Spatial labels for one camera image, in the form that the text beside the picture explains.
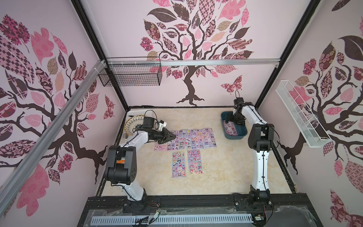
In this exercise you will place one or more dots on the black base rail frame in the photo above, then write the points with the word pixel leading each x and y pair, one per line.
pixel 285 210

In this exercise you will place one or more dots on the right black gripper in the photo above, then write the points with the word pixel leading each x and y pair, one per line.
pixel 236 120

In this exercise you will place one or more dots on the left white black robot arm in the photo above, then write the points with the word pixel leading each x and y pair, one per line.
pixel 121 165

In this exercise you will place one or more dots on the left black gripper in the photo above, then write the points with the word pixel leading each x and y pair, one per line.
pixel 166 137

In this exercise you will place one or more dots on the aluminium rail back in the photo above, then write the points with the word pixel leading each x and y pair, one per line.
pixel 192 61

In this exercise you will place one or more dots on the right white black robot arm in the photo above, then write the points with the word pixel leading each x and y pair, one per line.
pixel 260 141

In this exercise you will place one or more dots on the character sticker sheet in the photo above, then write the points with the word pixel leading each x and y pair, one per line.
pixel 173 145
pixel 208 138
pixel 230 128
pixel 185 141

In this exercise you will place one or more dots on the white slotted cable duct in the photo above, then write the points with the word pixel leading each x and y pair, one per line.
pixel 98 221

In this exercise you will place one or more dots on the patterned ceramic plate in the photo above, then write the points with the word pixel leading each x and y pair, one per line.
pixel 133 124

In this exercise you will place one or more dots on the aluminium rail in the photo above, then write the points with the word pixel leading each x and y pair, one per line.
pixel 192 61
pixel 18 177

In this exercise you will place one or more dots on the teal plastic storage box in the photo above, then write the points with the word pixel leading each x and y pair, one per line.
pixel 242 130

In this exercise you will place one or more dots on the white wire shelf basket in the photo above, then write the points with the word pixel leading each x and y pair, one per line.
pixel 295 100

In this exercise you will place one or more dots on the aluminium rail left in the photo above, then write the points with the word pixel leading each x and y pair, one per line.
pixel 18 177

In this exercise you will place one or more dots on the black wire basket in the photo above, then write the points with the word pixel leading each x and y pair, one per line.
pixel 131 72

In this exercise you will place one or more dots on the pink sticker sheet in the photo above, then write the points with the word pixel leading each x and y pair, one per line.
pixel 160 147

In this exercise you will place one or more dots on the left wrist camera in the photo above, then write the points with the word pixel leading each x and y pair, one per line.
pixel 161 125

